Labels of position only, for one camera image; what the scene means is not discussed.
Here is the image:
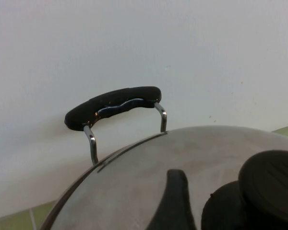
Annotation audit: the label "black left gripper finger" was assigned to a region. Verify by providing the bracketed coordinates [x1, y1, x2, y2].
[155, 169, 198, 230]

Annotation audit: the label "steel pot lid black knob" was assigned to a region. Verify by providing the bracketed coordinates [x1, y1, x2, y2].
[39, 124, 288, 230]

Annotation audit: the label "green grid pattern table mat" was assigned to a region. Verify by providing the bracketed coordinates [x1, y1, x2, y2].
[0, 122, 288, 230]

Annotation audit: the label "stainless steel pot black handles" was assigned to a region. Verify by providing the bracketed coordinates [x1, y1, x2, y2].
[64, 85, 168, 166]

